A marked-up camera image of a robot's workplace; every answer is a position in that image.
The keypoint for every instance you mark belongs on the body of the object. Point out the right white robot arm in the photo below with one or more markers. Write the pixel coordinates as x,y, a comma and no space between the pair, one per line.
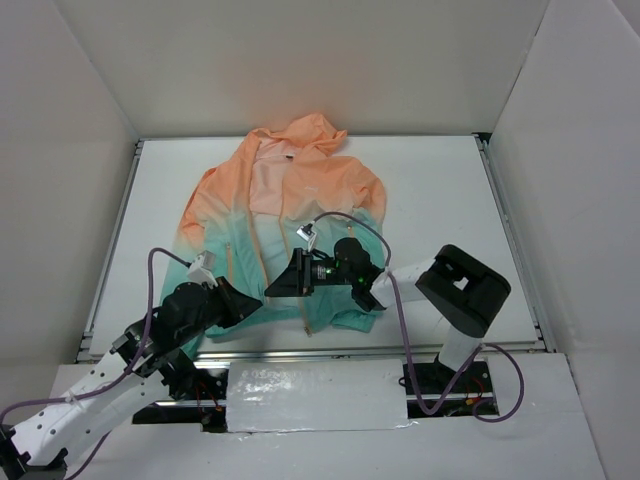
466,292

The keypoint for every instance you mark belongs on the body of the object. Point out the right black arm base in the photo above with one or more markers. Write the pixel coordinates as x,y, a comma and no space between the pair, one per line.
474,385

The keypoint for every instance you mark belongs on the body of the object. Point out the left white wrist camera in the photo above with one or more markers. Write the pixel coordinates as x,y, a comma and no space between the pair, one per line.
200,270

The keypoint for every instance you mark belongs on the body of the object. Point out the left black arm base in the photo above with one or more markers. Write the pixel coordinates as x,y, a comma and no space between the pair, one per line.
188,383

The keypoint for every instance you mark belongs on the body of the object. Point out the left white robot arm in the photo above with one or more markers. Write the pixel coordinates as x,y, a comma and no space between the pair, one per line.
146,364

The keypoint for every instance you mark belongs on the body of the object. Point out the left aluminium table rail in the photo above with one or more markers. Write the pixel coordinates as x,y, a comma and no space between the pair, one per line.
83,354

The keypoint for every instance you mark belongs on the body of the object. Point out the orange and teal hooded jacket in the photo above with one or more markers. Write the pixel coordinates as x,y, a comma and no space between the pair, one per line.
246,211

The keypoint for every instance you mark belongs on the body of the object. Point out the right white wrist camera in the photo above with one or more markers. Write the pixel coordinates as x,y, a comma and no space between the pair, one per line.
307,233

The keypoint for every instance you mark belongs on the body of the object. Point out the front aluminium table rail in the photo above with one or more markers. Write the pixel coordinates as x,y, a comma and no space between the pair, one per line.
336,354

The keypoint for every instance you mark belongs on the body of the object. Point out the aluminium table rail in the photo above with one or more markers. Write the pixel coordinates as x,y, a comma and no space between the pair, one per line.
336,354
535,305
83,354

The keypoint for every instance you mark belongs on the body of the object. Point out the white foil-taped cover panel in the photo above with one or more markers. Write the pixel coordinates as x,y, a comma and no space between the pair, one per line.
334,395

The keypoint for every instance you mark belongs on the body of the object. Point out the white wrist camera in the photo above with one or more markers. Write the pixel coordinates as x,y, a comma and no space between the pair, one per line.
307,233
200,270

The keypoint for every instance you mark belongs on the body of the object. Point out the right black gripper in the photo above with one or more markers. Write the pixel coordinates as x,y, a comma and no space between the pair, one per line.
302,272

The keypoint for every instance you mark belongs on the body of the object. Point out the right aluminium table rail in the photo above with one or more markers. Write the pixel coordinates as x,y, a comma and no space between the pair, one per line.
535,305

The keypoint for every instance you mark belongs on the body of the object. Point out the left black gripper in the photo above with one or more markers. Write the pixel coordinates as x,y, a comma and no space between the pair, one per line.
223,300

